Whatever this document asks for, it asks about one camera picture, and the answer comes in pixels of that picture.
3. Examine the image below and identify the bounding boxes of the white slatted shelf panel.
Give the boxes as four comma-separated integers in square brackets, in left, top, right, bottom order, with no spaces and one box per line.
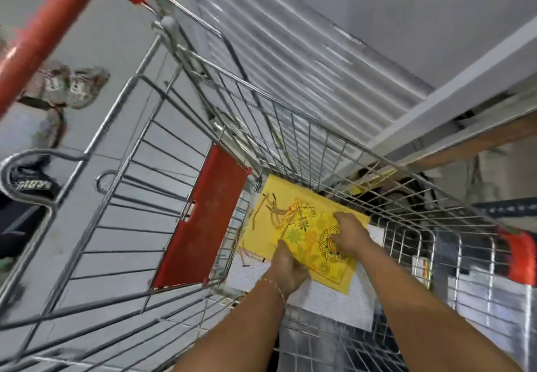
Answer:
[189,0,435,167]

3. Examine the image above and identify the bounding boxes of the person's left forearm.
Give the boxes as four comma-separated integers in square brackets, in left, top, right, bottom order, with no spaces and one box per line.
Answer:
[172,279,290,372]

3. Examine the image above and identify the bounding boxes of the white dotted fabric packet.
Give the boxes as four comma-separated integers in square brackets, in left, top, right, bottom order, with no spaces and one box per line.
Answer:
[224,225,385,333]

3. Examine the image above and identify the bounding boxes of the red cart corner bumper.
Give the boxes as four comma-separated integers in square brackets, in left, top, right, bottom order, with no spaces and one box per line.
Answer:
[498,229,537,287]

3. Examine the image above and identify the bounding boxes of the small colourful packet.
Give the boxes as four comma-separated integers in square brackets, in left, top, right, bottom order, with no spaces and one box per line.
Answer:
[411,254,435,291]

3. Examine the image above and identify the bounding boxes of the floral patterned clothing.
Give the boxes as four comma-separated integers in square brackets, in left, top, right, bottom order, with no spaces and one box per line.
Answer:
[17,59,111,111]

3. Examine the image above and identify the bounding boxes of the person's right forearm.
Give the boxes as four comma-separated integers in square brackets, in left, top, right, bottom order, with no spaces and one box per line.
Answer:
[356,240,523,372]

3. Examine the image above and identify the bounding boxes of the black sandal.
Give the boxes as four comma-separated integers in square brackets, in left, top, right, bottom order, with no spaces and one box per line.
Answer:
[8,165,62,205]

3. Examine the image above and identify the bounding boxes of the white wrapped packets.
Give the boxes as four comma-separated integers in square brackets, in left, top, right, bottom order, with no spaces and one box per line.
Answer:
[447,267,534,368]

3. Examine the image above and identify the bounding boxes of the person's right hand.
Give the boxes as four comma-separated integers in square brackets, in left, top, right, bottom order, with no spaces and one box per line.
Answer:
[330,212,374,259]

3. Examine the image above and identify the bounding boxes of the person's left hand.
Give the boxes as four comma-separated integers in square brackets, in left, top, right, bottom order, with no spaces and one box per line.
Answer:
[268,240,311,300]

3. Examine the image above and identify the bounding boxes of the yellow patterned fabric packet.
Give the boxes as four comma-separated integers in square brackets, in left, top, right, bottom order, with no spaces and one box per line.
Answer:
[239,174,372,295]

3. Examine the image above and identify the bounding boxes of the thin beaded bracelet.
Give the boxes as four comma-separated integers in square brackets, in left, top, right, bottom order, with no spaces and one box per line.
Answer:
[260,277,287,305]

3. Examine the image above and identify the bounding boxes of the red plastic seat flap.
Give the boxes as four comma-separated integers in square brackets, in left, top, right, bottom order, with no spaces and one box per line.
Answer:
[152,144,252,289]

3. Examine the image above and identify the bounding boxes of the red cart handle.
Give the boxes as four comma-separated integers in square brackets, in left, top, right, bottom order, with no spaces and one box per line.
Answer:
[0,0,159,119]

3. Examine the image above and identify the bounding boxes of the white shelf beam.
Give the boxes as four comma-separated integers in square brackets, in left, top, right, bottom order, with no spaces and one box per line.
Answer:
[336,15,537,175]

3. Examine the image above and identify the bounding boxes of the brown wooden board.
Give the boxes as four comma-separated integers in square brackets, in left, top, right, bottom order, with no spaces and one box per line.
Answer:
[403,112,537,175]

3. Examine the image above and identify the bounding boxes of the black item under cart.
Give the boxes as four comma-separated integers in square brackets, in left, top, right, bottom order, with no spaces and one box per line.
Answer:
[357,177,438,222]

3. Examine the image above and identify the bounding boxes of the metal wire shopping cart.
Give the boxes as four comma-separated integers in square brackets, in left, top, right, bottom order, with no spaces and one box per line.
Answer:
[0,0,537,372]

